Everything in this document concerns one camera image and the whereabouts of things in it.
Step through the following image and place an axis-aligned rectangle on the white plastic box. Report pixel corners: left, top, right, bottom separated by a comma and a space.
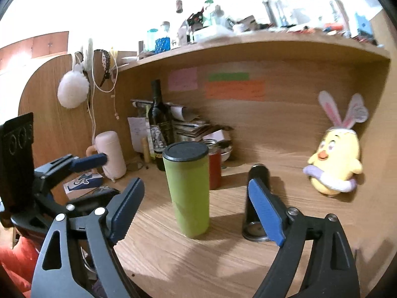
193, 24, 234, 43

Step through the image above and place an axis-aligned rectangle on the metal bowl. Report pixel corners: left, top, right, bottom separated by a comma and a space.
217, 143, 234, 162

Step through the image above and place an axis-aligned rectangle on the white fluffy pompom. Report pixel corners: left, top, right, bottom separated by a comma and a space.
57, 38, 94, 109

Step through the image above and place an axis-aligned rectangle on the blue white printed packet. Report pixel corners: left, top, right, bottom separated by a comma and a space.
63, 172, 103, 195

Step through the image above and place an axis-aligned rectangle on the dark wine bottle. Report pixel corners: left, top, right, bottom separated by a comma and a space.
148, 79, 175, 171

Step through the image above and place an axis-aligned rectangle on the pink cylinder humidifier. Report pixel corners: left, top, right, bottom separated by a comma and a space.
95, 131, 127, 181

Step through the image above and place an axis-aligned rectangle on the green sticky note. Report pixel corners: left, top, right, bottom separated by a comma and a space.
208, 72, 250, 82

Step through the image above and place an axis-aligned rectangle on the teal jar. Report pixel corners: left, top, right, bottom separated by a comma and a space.
146, 28, 159, 52

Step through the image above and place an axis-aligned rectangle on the yellow chick plush toy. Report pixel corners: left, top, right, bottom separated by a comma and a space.
303, 90, 369, 197

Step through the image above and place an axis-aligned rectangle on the orange sticky note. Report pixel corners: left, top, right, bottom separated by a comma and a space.
205, 80, 266, 102

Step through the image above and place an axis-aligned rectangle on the pink sticky note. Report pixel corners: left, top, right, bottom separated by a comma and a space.
168, 67, 198, 92

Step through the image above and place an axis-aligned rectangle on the stack of papers and books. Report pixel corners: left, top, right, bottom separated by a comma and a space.
130, 99, 215, 144

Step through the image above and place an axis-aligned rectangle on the white paper sheet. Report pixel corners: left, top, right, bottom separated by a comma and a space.
127, 116, 150, 154

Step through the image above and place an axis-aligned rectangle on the green cup with black lid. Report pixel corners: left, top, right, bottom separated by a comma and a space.
162, 141, 211, 239

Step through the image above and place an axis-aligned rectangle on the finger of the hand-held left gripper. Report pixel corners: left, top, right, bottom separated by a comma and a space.
66, 186, 122, 213
35, 153, 108, 190

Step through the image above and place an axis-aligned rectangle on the blue dotted bottle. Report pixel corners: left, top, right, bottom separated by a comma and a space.
154, 21, 171, 52

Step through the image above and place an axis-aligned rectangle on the red cloth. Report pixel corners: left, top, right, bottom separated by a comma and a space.
0, 237, 41, 298

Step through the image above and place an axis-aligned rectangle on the white earphone cable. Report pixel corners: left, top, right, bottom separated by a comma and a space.
86, 47, 120, 150

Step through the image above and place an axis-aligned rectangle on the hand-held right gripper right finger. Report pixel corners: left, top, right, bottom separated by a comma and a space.
247, 178, 361, 298

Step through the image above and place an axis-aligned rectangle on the red jar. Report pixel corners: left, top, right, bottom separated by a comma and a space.
203, 140, 223, 191

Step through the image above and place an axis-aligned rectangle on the black headband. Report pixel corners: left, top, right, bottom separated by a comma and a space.
93, 49, 112, 88

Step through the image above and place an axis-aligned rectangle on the wooden stick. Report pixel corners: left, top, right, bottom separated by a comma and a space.
142, 137, 151, 164

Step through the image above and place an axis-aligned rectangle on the wooden shelf board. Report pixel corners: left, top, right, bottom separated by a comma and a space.
117, 30, 392, 73

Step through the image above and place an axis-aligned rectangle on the wooden cabinet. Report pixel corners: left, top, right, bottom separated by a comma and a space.
0, 31, 69, 69

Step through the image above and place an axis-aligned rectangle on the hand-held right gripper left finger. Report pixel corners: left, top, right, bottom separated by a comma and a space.
31, 177, 146, 298

